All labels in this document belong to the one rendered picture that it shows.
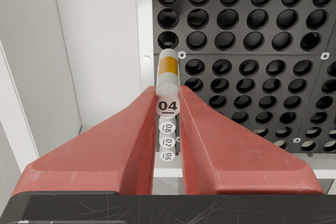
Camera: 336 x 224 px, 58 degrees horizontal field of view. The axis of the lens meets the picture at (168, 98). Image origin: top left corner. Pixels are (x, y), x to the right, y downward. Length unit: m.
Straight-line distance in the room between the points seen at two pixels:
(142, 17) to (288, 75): 0.12
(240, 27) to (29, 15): 0.14
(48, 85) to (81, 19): 0.06
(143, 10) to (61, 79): 0.09
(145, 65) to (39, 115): 0.09
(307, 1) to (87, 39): 0.17
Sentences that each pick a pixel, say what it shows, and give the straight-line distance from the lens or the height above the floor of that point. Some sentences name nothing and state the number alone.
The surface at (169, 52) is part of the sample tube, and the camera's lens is 0.16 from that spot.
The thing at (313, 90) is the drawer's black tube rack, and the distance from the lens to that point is 0.23.
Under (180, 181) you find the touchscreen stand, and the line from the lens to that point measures 1.44.
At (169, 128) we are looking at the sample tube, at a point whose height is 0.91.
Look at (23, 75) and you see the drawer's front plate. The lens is 0.21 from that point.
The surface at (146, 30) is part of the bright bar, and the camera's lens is 0.25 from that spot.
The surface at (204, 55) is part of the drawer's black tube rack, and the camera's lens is 0.20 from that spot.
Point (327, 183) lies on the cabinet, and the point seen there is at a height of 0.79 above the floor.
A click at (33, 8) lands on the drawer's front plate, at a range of 0.23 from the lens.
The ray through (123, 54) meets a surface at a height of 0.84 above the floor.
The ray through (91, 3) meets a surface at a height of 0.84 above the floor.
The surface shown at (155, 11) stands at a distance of 0.19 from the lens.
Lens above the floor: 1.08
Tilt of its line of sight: 55 degrees down
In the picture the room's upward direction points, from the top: 179 degrees counter-clockwise
